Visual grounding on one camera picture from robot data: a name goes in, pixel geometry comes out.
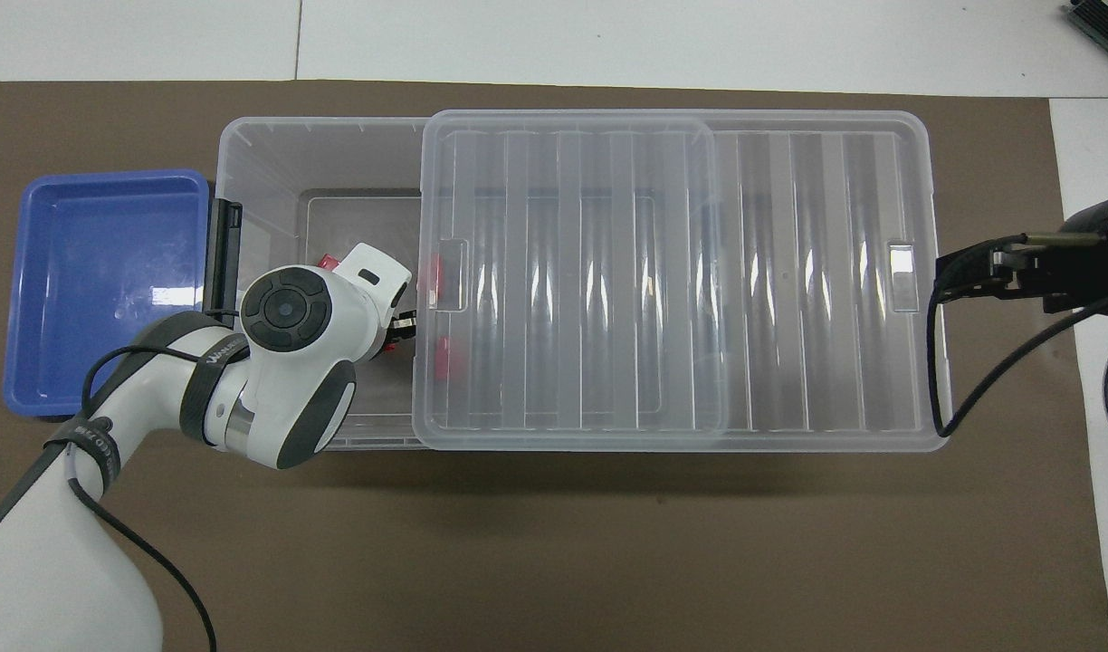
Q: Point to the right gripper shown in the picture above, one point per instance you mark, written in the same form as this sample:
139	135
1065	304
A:
1084	276

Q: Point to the clear plastic box lid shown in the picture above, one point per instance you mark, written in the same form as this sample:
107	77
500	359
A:
663	281

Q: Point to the red block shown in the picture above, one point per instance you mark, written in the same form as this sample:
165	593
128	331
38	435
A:
444	358

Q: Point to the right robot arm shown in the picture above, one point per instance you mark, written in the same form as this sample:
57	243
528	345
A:
1086	222

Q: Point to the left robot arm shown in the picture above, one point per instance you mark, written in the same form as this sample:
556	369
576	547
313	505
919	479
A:
278	389

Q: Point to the clear plastic storage box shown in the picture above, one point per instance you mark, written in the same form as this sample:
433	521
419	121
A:
273	172

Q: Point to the black box latch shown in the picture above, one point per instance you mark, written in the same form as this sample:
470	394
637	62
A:
221	258

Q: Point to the black ribbed device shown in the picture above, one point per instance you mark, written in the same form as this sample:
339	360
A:
1106	23

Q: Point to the blue plastic tray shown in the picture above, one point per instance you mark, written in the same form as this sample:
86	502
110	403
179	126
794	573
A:
101	290

